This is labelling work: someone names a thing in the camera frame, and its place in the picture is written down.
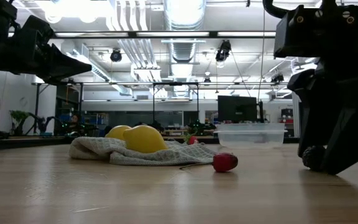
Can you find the pointed yellow lemon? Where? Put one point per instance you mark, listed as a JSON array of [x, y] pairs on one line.
[[143, 140]]

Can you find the clear plastic tupperware container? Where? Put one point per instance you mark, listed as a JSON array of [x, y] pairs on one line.
[[250, 137]]

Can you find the background shelf unit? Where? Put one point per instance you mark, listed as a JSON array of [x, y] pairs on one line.
[[287, 113]]

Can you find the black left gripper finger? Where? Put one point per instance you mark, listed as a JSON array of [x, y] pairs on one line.
[[64, 67]]

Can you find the red cherry with stem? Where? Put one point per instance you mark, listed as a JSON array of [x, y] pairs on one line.
[[225, 162]]

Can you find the dark blackberry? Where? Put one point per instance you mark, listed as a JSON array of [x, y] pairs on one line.
[[312, 158]]

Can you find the black computer monitor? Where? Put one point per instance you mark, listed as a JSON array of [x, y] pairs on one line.
[[237, 109]]

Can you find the green background plant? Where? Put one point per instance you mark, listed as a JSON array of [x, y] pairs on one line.
[[19, 116]]

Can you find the person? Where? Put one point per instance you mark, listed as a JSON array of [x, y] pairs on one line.
[[75, 119]]

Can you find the black background robot arm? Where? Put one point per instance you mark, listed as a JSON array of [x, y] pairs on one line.
[[42, 123]]

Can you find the grey-blue waffle towel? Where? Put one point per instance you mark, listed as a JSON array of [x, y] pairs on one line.
[[154, 157]]

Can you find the round yellow lemon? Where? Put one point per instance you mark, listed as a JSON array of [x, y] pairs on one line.
[[117, 133]]

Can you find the black background gantry frame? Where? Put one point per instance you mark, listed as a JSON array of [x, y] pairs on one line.
[[176, 84]]

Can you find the black ceiling camera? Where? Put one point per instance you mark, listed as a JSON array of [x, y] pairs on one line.
[[116, 56], [278, 78], [223, 51]]

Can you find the red strawberry with green leaves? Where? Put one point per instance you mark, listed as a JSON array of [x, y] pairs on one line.
[[193, 140]]

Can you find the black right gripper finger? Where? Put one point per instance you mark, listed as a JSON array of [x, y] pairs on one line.
[[306, 118], [353, 130]]

